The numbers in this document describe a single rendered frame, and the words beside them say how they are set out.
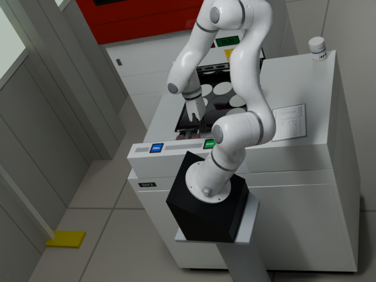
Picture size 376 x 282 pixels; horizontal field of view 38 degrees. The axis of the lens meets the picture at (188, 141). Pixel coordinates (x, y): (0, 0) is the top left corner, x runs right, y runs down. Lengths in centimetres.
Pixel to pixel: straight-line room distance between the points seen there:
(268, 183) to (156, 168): 51
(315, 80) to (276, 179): 48
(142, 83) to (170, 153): 71
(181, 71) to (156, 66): 86
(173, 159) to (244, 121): 67
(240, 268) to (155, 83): 112
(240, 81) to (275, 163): 58
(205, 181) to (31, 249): 189
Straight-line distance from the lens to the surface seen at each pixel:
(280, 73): 264
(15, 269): 366
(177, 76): 210
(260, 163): 234
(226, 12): 179
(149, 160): 249
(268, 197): 250
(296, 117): 236
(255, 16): 185
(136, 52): 292
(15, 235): 364
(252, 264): 250
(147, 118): 321
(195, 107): 222
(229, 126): 182
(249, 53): 184
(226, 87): 278
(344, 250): 275
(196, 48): 208
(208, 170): 205
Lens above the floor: 248
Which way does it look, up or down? 38 degrees down
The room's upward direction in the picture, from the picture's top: 24 degrees counter-clockwise
